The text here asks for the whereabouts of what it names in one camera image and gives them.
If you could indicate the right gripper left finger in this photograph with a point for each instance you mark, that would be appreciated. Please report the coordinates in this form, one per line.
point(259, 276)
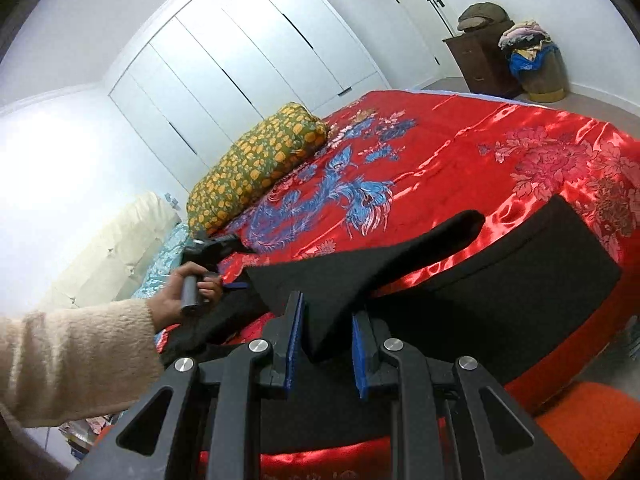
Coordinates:
point(202, 420)

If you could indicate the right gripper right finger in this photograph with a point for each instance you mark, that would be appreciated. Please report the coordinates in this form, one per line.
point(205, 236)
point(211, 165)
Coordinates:
point(449, 420)

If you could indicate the black pants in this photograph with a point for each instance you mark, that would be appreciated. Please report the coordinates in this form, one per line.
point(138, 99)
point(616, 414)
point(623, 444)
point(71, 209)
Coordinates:
point(509, 306)

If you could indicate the cream sleeved left forearm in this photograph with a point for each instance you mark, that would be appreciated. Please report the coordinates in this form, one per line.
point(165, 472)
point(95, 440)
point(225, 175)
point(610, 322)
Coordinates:
point(75, 363)

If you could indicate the teal floral blanket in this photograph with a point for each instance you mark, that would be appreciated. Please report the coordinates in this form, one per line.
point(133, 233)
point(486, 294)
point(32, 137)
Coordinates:
point(164, 262)

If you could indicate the cream pillow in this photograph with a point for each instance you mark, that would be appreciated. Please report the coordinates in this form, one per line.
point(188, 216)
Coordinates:
point(114, 264)

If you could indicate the yellow green floral pillow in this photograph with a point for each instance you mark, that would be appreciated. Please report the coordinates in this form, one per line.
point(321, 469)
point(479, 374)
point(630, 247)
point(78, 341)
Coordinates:
point(254, 163)

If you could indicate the orange fuzzy mat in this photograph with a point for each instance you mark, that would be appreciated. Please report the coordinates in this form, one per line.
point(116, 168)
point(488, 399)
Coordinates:
point(597, 428)

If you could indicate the red floral satin bedspread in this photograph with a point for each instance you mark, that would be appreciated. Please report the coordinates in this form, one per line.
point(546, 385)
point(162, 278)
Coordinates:
point(397, 163)

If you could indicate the white wardrobe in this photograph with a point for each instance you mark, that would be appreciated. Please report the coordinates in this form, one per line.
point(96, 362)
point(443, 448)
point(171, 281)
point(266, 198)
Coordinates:
point(202, 72)

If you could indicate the white door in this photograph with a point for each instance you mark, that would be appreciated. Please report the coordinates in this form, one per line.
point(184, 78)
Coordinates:
point(406, 38)

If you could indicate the dark wooden cabinet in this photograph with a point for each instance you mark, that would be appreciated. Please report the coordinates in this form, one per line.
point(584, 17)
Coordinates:
point(484, 67)

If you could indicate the brown laundry basket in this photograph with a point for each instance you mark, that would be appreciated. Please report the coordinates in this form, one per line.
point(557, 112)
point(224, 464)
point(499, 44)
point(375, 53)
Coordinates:
point(547, 83)

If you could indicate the olive cap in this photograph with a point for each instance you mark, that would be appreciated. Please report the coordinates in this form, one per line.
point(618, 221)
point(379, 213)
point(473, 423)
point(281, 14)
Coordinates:
point(481, 15)

